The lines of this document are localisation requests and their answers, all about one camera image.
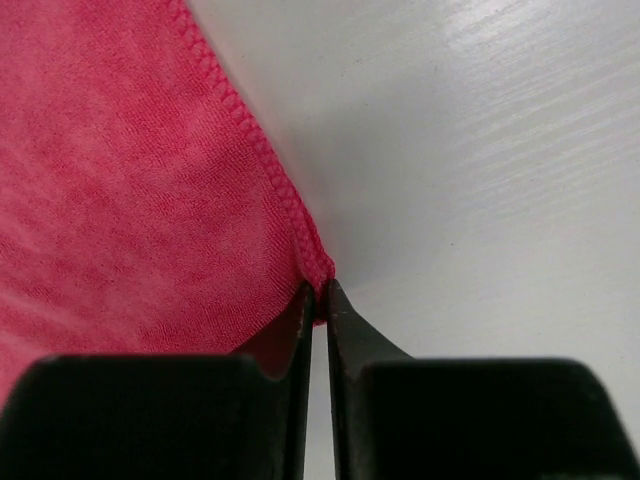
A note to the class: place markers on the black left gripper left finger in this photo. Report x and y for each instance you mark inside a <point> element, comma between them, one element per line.
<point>236,416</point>

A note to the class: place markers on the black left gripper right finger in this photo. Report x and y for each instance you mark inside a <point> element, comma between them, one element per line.
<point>399,417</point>

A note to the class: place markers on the pink towel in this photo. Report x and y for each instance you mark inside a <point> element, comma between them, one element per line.
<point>143,208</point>

